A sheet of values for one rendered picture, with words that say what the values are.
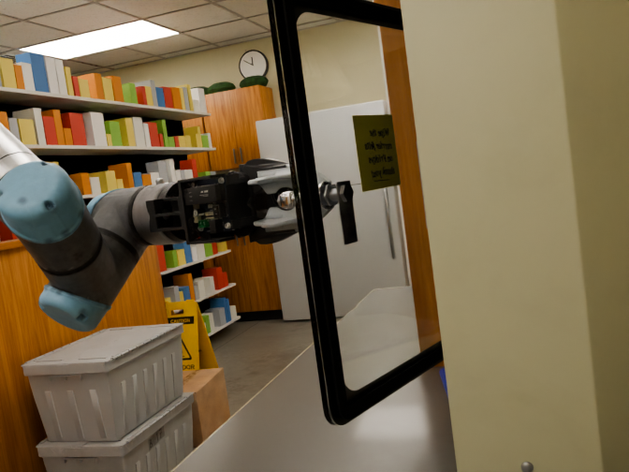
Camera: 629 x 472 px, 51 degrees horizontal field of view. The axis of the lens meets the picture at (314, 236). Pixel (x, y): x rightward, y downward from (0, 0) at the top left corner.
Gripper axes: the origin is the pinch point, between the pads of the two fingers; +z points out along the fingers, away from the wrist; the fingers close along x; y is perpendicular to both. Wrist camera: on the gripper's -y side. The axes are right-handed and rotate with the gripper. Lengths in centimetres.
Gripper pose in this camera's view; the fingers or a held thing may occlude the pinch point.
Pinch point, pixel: (322, 194)
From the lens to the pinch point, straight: 68.3
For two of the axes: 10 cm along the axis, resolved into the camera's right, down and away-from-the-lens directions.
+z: 7.8, -0.5, -6.2
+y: -6.1, 1.5, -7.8
